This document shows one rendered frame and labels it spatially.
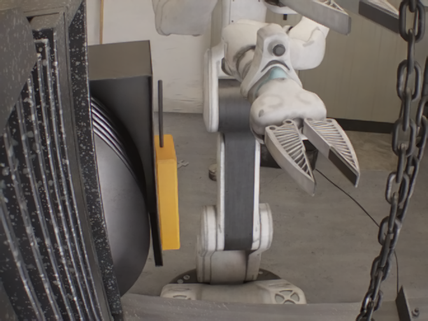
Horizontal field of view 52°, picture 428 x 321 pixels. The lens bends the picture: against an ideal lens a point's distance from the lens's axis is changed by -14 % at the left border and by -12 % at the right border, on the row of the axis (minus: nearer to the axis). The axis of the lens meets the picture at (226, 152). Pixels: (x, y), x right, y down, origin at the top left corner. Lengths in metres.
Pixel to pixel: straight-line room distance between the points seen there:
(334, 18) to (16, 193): 0.30
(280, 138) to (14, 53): 0.44
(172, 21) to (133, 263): 0.47
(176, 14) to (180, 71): 2.69
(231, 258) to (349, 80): 1.87
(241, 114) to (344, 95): 2.15
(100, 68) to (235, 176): 0.96
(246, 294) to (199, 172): 1.34
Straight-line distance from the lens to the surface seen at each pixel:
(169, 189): 0.68
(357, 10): 0.48
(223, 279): 1.96
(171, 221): 0.71
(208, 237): 1.55
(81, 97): 0.54
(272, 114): 0.63
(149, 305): 1.36
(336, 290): 2.36
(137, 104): 0.70
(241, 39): 0.80
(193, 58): 3.57
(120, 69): 0.57
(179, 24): 0.95
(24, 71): 0.23
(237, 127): 1.40
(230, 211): 1.51
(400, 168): 0.29
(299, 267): 2.44
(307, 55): 1.08
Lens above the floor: 1.69
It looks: 31 degrees down
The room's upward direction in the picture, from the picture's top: 2 degrees clockwise
